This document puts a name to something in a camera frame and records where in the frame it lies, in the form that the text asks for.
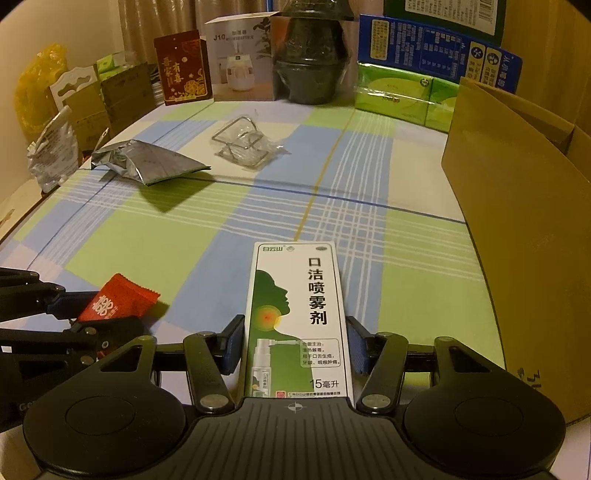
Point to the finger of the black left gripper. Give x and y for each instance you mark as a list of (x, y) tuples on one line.
[(24, 294), (94, 339)]

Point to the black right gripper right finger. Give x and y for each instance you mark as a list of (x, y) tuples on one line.
[(380, 359)]

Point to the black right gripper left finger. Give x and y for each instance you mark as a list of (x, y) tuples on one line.
[(209, 357)]

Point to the red candy packet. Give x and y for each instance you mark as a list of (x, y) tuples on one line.
[(119, 298)]

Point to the green white medicine box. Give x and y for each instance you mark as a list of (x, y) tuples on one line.
[(296, 342)]

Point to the silver foil bag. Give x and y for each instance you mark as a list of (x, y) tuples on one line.
[(144, 162)]

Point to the clear plastic wire stand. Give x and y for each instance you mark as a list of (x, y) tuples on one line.
[(242, 143)]

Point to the crumpled white plastic bag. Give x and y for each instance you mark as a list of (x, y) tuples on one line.
[(54, 157)]

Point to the yellow plastic bag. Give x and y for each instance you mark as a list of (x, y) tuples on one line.
[(33, 102)]

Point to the plaid tablecloth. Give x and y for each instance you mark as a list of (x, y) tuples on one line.
[(372, 185)]

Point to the brown kraft paper box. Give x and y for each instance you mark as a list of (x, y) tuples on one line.
[(111, 105)]

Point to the brown cardboard box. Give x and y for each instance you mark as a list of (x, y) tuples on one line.
[(521, 175)]

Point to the small green box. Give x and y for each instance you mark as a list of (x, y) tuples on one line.
[(115, 63)]

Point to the green tissue pack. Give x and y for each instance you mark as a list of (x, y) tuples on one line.
[(404, 95)]

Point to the red gold envelope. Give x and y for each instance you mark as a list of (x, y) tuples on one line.
[(183, 67)]

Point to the white humidifier product box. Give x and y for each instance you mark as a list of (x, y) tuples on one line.
[(240, 57)]

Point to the dark green bagged pot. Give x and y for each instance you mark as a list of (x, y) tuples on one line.
[(314, 55)]

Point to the blue printed box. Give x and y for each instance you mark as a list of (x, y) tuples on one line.
[(437, 52)]

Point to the dark green printed box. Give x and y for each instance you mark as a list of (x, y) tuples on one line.
[(479, 19)]

